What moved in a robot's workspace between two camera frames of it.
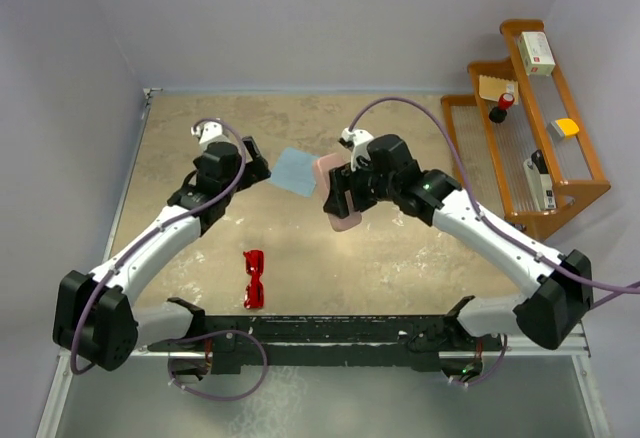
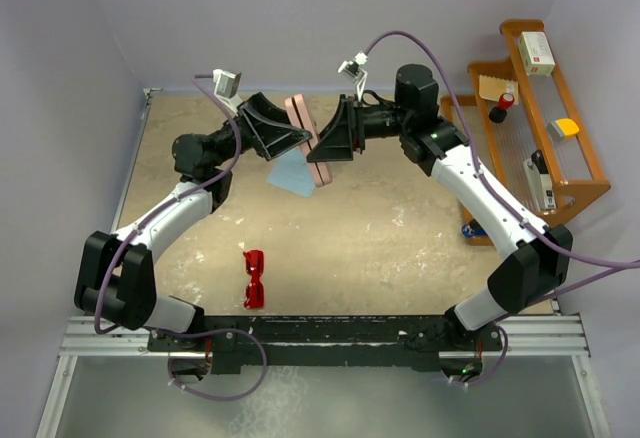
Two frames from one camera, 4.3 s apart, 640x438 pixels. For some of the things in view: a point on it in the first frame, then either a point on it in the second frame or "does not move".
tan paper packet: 493,87 does not move
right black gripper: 343,179 to 347,131
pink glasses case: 324,166 to 300,115
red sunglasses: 254,293 does not move
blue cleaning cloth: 294,171 does not move
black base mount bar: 229,343 does not move
